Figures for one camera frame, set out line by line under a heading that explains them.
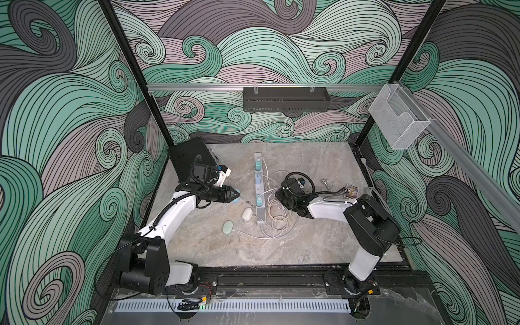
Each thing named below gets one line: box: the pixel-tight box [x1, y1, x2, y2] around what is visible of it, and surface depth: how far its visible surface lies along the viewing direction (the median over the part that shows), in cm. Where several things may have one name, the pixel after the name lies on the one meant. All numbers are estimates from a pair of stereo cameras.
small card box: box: [344, 183, 359, 200], surface depth 100 cm
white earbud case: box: [241, 207, 254, 222], surface depth 91 cm
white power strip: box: [253, 153, 267, 225], surface depth 92 cm
